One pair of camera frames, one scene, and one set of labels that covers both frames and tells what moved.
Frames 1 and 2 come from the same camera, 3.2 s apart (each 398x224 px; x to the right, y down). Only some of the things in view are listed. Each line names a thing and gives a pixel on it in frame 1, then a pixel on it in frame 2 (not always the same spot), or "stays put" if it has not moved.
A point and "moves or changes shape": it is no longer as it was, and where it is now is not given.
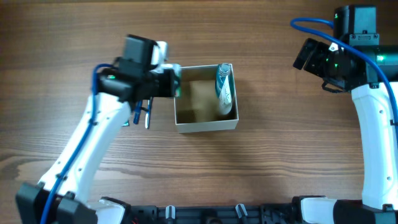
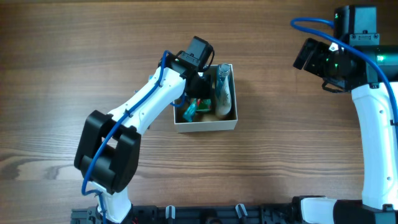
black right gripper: (305, 53) stays put
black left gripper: (170, 83) → (203, 88)
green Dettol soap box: (177, 71) moves or changes shape
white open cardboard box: (197, 110) stays put
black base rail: (214, 214) stays put
